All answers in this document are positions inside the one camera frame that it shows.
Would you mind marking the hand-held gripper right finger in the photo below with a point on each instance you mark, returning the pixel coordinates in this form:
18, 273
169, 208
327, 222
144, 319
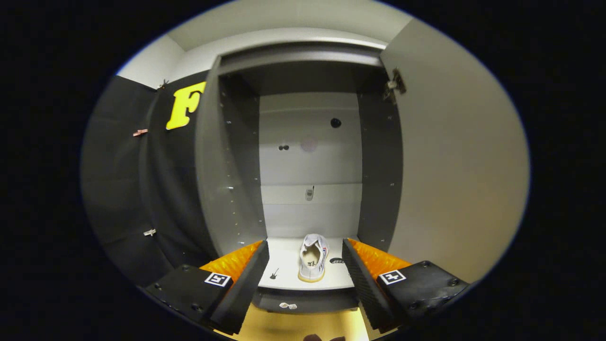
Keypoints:
364, 284

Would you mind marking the grey shoe cabinet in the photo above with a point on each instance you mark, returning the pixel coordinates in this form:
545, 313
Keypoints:
227, 166

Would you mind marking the pink clip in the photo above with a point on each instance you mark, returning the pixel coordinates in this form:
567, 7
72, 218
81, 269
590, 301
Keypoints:
140, 132

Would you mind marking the white canvas shoe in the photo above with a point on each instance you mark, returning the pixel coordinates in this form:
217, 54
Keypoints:
312, 258

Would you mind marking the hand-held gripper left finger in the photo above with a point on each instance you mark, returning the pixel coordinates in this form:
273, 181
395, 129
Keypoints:
248, 284

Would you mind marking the black backdrop cloth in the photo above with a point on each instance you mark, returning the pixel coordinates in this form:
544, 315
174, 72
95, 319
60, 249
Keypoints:
123, 189

